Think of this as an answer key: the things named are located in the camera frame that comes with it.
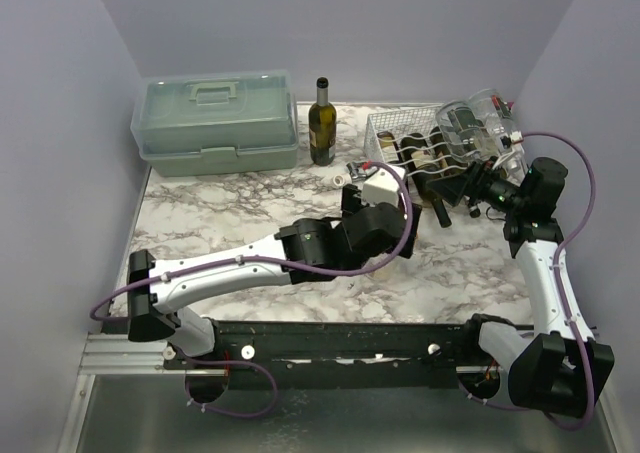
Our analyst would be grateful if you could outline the dark green brown-label wine bottle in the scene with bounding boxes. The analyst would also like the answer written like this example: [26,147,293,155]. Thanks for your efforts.
[308,77,337,166]

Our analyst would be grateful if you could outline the clear glass wine bottle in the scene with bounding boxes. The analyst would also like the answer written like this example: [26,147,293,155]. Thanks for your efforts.
[370,264,395,282]

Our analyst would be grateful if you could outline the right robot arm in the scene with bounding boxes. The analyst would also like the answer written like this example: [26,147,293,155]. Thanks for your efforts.
[431,157,614,418]

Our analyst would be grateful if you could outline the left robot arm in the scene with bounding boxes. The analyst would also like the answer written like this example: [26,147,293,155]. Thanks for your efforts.
[127,186,422,368]

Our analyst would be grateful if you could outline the dark green bottle black neck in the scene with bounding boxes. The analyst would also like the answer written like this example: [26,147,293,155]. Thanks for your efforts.
[400,133,452,228]

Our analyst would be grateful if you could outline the olive bottle silver cap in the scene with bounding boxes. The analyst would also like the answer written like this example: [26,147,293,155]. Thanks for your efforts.
[430,126,481,218]

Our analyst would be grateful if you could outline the clear bottle dark label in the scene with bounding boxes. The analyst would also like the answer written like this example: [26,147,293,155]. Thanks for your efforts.
[435,101,486,163]

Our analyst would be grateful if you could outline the red bottle gold foil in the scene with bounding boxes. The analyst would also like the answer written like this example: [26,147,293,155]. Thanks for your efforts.
[377,131,402,165]

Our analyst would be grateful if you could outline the clear bottle red cap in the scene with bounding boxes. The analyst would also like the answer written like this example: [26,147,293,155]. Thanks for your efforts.
[469,89,527,182]

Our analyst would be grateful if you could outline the white plastic pipe fitting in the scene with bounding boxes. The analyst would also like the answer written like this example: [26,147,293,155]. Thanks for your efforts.
[327,174,352,189]

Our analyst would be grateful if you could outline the green plastic toolbox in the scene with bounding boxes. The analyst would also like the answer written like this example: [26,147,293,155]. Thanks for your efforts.
[130,70,299,177]

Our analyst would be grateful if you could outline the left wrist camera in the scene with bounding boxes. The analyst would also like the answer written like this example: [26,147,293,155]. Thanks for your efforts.
[361,165,404,207]

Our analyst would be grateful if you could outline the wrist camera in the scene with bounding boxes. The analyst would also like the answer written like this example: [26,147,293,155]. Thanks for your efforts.
[361,165,404,207]
[493,130,524,172]

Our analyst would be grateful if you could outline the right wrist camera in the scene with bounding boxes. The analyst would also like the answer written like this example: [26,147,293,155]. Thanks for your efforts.
[493,130,524,172]

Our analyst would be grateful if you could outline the white wire wine rack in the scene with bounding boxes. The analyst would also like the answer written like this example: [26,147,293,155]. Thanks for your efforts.
[364,104,520,183]

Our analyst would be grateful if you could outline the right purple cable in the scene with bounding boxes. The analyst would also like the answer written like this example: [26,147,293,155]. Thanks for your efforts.
[457,131,601,432]

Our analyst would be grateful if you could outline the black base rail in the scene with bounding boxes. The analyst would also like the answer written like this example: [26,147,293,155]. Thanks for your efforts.
[164,321,492,389]

